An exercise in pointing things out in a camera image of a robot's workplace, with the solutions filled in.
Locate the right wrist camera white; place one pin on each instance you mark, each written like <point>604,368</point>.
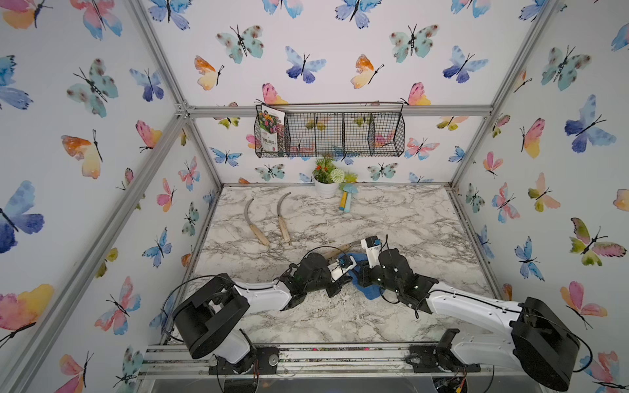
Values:
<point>372,248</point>

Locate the teal garden trowel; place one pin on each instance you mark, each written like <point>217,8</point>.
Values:
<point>349,191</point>

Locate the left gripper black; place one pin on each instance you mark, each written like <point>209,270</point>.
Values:
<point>337,286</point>

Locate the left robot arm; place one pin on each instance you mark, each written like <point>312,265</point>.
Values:
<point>207,320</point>

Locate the aluminium front rail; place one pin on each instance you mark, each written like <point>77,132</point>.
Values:
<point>332,360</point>

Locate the yellow handled garden tool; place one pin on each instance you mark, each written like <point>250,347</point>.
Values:
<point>343,202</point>

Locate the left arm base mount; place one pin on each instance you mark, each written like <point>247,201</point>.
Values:
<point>245,358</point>

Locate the seed packet in basket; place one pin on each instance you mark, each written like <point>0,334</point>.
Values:
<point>271,123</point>

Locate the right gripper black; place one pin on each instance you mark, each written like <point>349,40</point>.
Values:
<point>364,273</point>

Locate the blue microfiber rag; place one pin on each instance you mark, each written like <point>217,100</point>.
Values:
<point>360,275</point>

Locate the black wire wall basket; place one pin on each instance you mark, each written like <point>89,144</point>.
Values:
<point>338,130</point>

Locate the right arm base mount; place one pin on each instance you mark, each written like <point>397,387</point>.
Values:
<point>438,357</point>

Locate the white pot with plant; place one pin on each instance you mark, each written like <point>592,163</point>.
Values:
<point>329,179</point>

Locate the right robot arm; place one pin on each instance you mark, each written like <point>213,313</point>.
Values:
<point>526,336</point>

